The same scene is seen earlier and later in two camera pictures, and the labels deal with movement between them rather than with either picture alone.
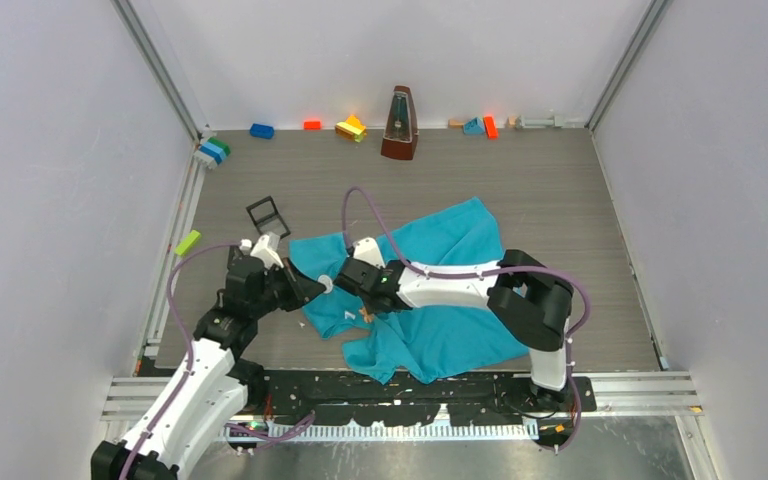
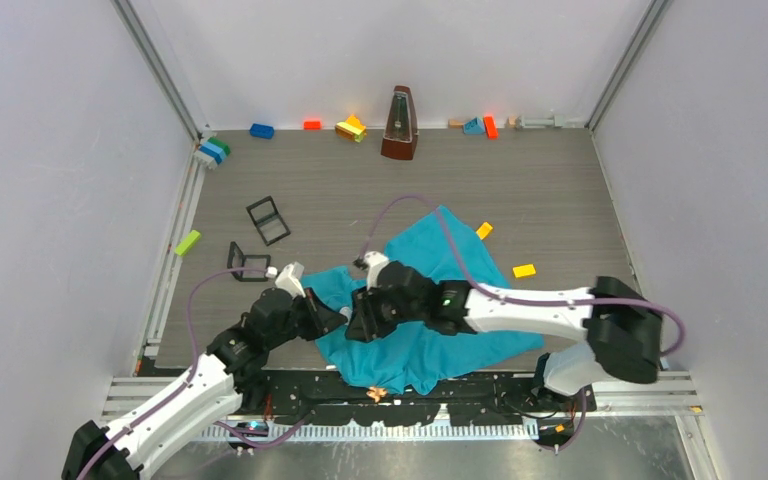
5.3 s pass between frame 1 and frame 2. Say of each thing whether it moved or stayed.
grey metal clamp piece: stayed
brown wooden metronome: stayed
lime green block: stayed
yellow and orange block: stayed
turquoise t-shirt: moved
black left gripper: moved
